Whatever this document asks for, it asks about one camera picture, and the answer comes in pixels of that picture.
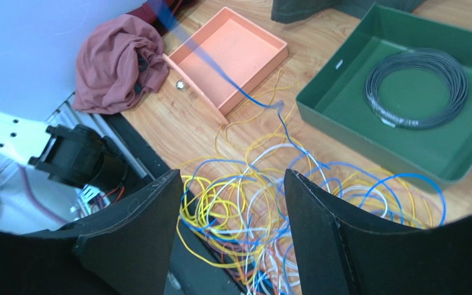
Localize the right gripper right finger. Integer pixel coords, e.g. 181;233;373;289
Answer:
285;170;472;294

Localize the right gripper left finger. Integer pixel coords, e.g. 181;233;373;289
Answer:
0;170;183;294

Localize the orange cable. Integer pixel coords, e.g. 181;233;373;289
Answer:
219;241;302;295

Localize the blue cable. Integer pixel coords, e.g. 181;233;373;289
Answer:
146;0;447;295

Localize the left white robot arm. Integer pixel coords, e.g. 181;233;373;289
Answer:
0;102;151;234

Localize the green plastic tray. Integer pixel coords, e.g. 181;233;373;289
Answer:
296;4;472;193

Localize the dusty pink garment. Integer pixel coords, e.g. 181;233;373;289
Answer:
72;14;169;114

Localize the orange plastic tray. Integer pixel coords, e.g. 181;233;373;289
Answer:
163;7;288;124

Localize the dark red garment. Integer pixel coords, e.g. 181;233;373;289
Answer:
127;0;197;36

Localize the olive green jacket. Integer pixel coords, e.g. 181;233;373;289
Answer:
271;0;423;24

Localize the white cable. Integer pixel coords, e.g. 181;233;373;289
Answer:
199;143;425;295

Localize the yellow cable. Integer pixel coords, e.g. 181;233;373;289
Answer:
175;69;433;295

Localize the black coiled cable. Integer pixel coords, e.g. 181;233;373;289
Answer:
363;47;469;130

